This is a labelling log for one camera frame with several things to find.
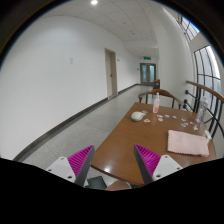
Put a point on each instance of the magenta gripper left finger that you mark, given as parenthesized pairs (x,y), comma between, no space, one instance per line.
(75,167)

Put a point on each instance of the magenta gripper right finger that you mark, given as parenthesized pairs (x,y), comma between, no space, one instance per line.
(153,166)

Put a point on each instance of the pink folded towel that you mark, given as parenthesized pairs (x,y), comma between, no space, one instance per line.
(185,143)

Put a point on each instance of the small pink sticker piece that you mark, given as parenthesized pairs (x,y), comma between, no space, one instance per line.
(147,120)

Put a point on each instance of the white computer mouse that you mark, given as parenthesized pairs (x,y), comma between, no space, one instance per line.
(137,116)

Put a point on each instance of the white spray bottle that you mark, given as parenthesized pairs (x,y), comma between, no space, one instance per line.
(156,103)

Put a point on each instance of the brown wooden chair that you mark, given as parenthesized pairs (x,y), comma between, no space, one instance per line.
(160,92)

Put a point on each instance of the clear plastic water bottle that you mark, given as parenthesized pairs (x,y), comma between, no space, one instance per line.
(202,109)

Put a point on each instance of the glass double door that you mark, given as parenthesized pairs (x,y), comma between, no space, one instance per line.
(147,73)

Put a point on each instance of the green exit sign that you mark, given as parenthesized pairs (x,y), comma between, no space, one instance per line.
(146,58)

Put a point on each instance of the arched window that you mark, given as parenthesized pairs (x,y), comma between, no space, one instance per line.
(207,71)

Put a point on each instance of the beige hallway door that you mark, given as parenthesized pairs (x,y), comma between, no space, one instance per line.
(111,73)

